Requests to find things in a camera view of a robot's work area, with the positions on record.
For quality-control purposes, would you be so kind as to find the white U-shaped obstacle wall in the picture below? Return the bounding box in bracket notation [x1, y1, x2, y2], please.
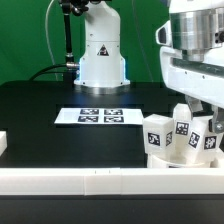
[0, 130, 224, 196]

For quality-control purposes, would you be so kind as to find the white marker sheet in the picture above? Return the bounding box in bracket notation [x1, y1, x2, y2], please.
[55, 108, 143, 125]

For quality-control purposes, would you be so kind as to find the white round stool seat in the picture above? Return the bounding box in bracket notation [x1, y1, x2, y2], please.
[147, 155, 210, 169]

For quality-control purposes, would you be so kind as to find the white cable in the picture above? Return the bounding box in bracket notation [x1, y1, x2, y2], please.
[44, 0, 60, 81]

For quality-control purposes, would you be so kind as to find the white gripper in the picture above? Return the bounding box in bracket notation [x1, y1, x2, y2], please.
[155, 21, 224, 133]

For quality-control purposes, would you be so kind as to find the black cable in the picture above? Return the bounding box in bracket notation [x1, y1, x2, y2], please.
[29, 63, 78, 82]

